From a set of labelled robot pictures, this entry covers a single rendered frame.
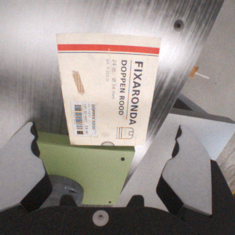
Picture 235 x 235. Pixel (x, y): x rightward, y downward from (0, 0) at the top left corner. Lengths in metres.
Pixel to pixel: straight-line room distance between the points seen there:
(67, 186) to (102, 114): 0.23
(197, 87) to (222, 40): 0.43
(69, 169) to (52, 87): 0.19
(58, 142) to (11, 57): 0.19
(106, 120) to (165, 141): 0.19
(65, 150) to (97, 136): 0.11
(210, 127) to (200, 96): 1.02
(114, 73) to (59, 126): 0.19
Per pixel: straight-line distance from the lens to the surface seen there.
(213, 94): 1.46
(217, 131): 0.40
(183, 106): 0.50
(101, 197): 0.47
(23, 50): 0.29
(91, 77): 0.18
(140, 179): 0.43
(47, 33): 0.27
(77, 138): 0.22
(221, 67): 1.42
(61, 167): 0.35
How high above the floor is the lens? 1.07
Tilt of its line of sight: 61 degrees down
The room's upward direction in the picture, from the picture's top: 176 degrees clockwise
